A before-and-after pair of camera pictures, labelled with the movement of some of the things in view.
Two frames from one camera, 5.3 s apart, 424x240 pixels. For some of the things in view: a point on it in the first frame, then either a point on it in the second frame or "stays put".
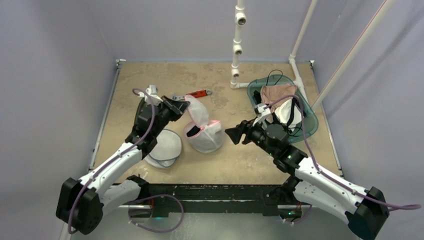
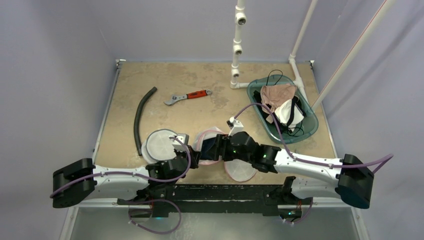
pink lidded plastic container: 202,135 to 238,170
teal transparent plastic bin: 276,98 stays put
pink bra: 269,93 stays put
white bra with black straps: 289,113 stays put
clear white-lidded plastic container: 166,151 stays put
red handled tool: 195,94 stays put
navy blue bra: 193,131 to 208,149
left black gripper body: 166,115 to 193,163
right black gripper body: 245,132 to 218,147
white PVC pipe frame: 240,20 stays put
